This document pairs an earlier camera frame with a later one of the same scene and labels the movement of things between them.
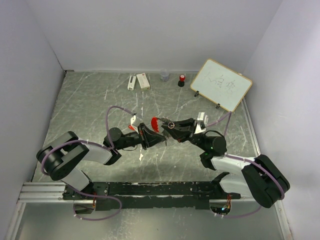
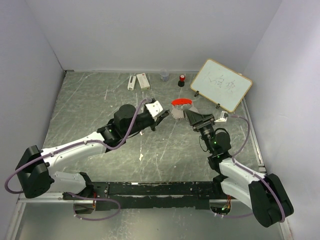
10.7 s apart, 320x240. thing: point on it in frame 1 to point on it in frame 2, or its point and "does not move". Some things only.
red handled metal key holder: (155, 125) to (179, 106)
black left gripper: (148, 138) to (158, 120)
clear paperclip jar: (165, 74) does not move
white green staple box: (143, 82) does not move
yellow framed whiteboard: (224, 86) does not move
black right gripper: (181, 132) to (195, 118)
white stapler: (131, 82) does not move
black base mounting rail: (113, 196) does not move
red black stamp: (181, 83) does not move
